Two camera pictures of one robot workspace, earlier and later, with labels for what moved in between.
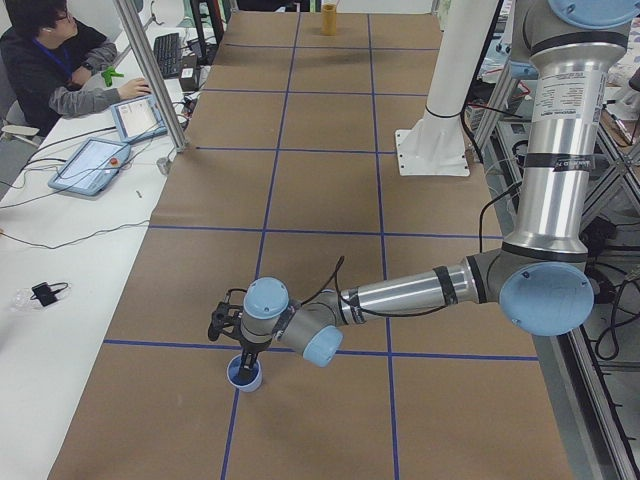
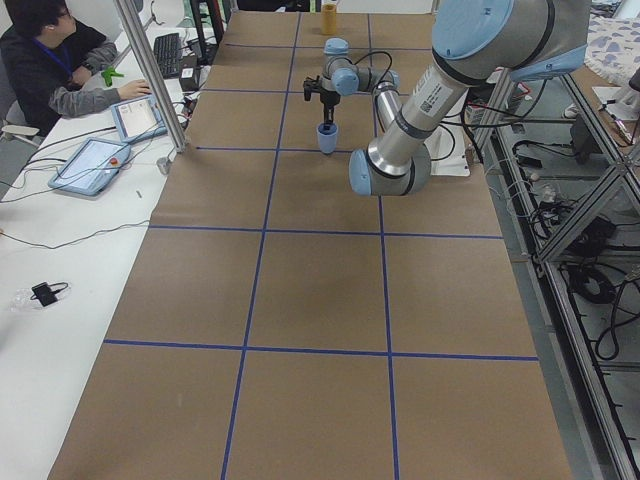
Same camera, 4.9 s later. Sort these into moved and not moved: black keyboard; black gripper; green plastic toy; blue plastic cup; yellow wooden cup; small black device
Moved: black gripper; blue plastic cup
Not moved: yellow wooden cup; small black device; green plastic toy; black keyboard
